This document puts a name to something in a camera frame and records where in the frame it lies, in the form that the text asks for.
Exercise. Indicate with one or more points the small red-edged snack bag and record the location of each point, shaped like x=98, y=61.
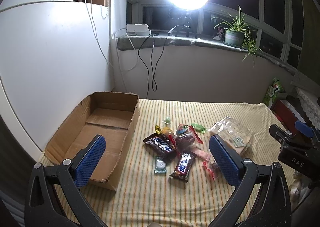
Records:
x=212, y=168

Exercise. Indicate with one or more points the pink snack packet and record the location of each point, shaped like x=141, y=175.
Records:
x=202, y=154

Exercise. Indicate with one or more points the dark dates clear bag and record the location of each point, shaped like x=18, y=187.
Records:
x=183, y=142

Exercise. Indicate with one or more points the green mint candy packet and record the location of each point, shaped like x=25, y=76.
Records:
x=160, y=166

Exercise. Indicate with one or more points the green candy wrapper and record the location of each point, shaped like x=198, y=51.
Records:
x=199, y=128

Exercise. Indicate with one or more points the colourful snack packet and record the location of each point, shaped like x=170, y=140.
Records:
x=182, y=129

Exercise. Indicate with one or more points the grey windowsill cover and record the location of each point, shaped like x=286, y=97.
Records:
x=126, y=43

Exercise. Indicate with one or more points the green snack bag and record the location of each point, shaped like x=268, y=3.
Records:
x=272, y=92

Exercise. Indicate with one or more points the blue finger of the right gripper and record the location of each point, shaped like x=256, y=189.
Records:
x=304, y=129
x=278, y=134

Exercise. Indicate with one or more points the yellow candy wrapper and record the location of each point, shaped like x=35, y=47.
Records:
x=158, y=129

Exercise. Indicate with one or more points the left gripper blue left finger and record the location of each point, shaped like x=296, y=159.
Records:
x=86, y=160

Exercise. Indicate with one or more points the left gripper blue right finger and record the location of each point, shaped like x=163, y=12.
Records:
x=228, y=160

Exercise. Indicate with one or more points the small green-white candy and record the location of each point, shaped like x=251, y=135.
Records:
x=167, y=120

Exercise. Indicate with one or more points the snickers bar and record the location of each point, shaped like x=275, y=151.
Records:
x=182, y=169
x=162, y=146

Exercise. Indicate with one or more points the white power strip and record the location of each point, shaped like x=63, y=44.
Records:
x=138, y=30

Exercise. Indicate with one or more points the potted spider plant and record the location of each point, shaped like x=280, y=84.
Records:
x=238, y=34

